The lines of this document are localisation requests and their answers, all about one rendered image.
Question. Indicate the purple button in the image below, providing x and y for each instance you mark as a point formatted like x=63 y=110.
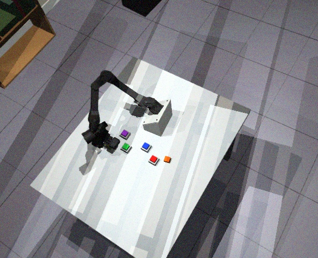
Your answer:
x=125 y=134

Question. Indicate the orange block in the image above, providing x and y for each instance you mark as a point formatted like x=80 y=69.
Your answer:
x=167 y=159

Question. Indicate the red button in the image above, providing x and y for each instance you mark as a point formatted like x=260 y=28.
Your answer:
x=153 y=160

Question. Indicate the green button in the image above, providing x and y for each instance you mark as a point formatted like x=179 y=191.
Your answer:
x=126 y=148

